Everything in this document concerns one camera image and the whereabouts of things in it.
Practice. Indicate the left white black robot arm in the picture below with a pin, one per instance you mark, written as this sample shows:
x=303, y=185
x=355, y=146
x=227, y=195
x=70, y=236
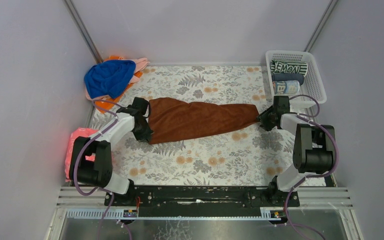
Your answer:
x=120, y=125

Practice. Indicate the floral table mat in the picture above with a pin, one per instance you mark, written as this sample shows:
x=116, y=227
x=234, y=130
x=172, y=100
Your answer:
x=245, y=157

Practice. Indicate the orange blue rabbit towel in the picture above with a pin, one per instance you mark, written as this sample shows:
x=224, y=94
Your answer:
x=287, y=88

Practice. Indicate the brown towel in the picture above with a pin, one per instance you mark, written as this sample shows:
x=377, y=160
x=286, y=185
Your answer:
x=173, y=120

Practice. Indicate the dark blue rolled towel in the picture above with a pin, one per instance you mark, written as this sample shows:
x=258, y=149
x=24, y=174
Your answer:
x=278, y=77

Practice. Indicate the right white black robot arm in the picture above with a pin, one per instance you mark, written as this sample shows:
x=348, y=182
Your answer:
x=315, y=151

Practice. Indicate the light pink towel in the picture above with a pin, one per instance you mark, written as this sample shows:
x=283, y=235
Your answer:
x=139, y=64

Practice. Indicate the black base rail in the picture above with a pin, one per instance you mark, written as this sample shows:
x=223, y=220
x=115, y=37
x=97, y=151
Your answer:
x=202, y=201

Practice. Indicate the pink patterned towel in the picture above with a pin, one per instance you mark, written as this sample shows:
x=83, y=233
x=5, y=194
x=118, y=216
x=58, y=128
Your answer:
x=95, y=165

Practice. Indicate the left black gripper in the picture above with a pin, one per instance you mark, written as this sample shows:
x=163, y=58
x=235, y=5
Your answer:
x=142, y=120

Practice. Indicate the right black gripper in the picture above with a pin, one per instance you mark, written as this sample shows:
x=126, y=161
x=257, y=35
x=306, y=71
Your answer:
x=271, y=115

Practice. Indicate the striped lemon rolled towel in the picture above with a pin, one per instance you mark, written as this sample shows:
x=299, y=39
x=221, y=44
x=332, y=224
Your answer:
x=278, y=66

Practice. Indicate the white plastic basket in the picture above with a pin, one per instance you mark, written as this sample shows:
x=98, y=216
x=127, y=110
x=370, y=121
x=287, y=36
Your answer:
x=312, y=84

